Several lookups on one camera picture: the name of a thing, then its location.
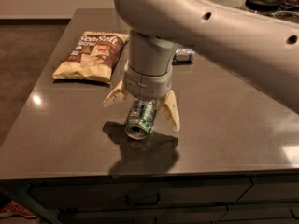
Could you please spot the green soda can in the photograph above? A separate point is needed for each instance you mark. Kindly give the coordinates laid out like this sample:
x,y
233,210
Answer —
x,y
140,119

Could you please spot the blue silver can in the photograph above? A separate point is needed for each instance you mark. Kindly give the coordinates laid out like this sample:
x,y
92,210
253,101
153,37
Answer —
x,y
183,55

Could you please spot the right dark cabinet drawer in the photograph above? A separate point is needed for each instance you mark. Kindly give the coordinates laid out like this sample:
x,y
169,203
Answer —
x,y
272,189

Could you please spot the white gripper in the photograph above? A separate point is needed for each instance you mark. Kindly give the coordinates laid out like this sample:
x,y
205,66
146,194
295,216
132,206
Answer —
x,y
146,85

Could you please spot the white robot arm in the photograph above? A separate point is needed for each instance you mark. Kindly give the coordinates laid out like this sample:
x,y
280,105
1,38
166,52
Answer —
x,y
262,50

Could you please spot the glass jar with black lid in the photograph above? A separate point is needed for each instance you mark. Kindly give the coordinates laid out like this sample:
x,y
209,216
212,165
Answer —
x,y
265,7

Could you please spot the orange sneaker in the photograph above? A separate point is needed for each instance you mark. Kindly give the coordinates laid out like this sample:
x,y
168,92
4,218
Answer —
x,y
13,209

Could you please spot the dark cabinet drawer with handle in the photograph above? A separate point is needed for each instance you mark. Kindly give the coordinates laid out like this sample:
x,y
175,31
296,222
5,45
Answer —
x,y
153,194

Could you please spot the sea salt chips bag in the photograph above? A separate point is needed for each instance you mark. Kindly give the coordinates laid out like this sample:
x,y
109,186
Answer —
x,y
93,58

